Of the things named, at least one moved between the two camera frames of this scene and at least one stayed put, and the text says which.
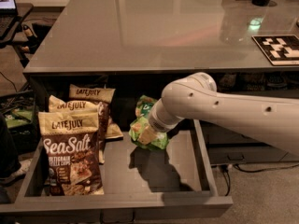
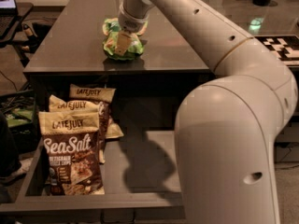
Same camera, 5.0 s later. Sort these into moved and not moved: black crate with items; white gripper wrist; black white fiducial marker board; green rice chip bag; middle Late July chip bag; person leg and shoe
Moved: white gripper wrist; green rice chip bag
Not moved: person leg and shoe; black white fiducial marker board; middle Late July chip bag; black crate with items
